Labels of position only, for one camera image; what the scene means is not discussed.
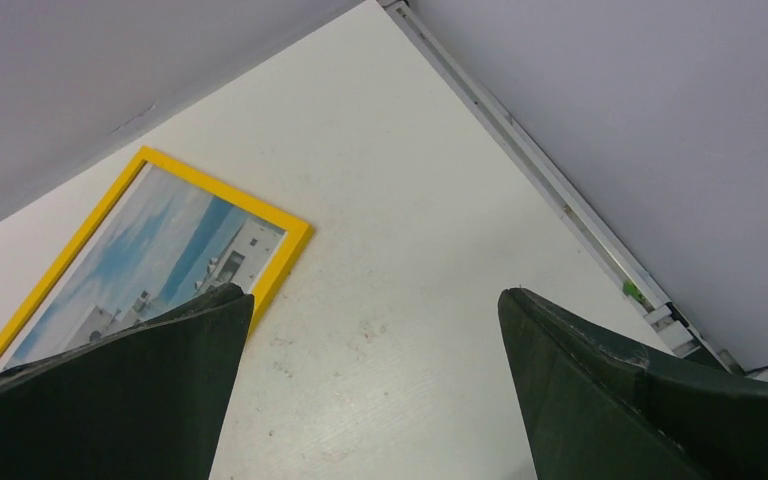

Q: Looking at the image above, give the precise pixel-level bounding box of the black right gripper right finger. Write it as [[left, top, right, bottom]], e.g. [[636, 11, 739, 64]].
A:
[[498, 288, 768, 479]]

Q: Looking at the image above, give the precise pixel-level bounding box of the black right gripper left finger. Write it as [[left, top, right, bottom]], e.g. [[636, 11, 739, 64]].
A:
[[0, 284, 254, 479]]

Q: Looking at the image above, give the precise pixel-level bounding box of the yellow wooden picture frame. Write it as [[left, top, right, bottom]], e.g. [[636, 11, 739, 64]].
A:
[[0, 147, 313, 372]]

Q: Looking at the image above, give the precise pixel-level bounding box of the sky and building photo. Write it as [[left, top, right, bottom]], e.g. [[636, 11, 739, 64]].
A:
[[0, 165, 285, 371]]

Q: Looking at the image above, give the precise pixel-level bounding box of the aluminium table edge rail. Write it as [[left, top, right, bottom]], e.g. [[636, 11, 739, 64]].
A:
[[379, 1, 768, 382]]

